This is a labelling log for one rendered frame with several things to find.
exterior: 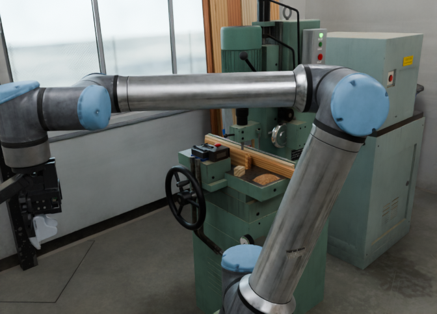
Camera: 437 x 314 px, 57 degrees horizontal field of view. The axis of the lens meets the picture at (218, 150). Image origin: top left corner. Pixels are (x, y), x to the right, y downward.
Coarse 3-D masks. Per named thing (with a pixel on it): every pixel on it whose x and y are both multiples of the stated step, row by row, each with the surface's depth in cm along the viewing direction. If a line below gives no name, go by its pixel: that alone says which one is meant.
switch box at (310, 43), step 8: (304, 32) 178; (312, 32) 175; (320, 32) 178; (304, 40) 180; (312, 40) 176; (320, 40) 179; (304, 48) 181; (312, 48) 177; (304, 56) 182; (312, 56) 179
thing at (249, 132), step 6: (234, 126) 183; (240, 126) 183; (246, 126) 182; (252, 126) 184; (258, 126) 187; (234, 132) 182; (240, 132) 180; (246, 132) 183; (252, 132) 185; (234, 138) 184; (240, 138) 181; (246, 138) 184; (252, 138) 186
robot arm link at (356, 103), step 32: (320, 96) 88; (352, 96) 78; (384, 96) 79; (320, 128) 84; (352, 128) 79; (320, 160) 84; (352, 160) 85; (288, 192) 91; (320, 192) 86; (288, 224) 90; (320, 224) 89; (288, 256) 91; (256, 288) 96; (288, 288) 94
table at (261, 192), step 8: (184, 152) 202; (184, 160) 200; (232, 168) 180; (256, 168) 179; (224, 176) 177; (232, 176) 172; (248, 176) 171; (256, 176) 170; (280, 176) 170; (208, 184) 172; (216, 184) 172; (224, 184) 175; (232, 184) 173; (240, 184) 169; (248, 184) 165; (256, 184) 163; (272, 184) 163; (280, 184) 166; (288, 184) 169; (248, 192) 166; (256, 192) 162; (264, 192) 161; (272, 192) 164; (280, 192) 167; (264, 200) 162
